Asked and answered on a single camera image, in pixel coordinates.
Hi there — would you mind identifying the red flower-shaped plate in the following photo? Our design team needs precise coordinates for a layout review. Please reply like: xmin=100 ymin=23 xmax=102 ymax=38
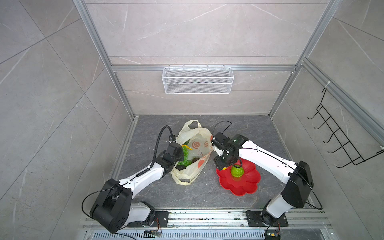
xmin=216 ymin=159 xmax=261 ymax=196

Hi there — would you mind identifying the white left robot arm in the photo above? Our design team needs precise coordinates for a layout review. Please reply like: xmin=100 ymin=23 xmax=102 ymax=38
xmin=90 ymin=142 xmax=184 ymax=234

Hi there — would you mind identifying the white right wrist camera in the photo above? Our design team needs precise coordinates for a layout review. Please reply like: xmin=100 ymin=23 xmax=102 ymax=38
xmin=211 ymin=133 xmax=230 ymax=157

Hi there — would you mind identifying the cream printed plastic bag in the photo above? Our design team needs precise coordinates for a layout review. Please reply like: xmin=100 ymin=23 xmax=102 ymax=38
xmin=171 ymin=120 xmax=213 ymax=186

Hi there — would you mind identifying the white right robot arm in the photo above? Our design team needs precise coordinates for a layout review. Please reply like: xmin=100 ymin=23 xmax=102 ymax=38
xmin=211 ymin=133 xmax=314 ymax=226

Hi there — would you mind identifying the green fake grape bunch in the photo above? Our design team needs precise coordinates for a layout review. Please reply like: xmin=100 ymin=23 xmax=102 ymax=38
xmin=178 ymin=148 xmax=192 ymax=167

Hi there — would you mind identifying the green fake custard apple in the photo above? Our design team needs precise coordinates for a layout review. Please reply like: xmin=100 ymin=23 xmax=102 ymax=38
xmin=231 ymin=165 xmax=245 ymax=178

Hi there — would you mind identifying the black wire hook rack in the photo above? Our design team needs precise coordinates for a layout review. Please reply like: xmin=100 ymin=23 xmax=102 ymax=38
xmin=307 ymin=88 xmax=384 ymax=169

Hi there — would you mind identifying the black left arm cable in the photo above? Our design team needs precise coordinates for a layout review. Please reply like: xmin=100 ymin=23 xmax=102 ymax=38
xmin=149 ymin=125 xmax=176 ymax=169

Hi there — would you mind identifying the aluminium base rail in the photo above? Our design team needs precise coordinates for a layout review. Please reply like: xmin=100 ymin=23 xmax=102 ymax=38
xmin=75 ymin=209 xmax=338 ymax=240

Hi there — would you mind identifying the white wire mesh basket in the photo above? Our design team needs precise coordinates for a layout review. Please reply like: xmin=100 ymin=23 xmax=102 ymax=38
xmin=162 ymin=67 xmax=235 ymax=95

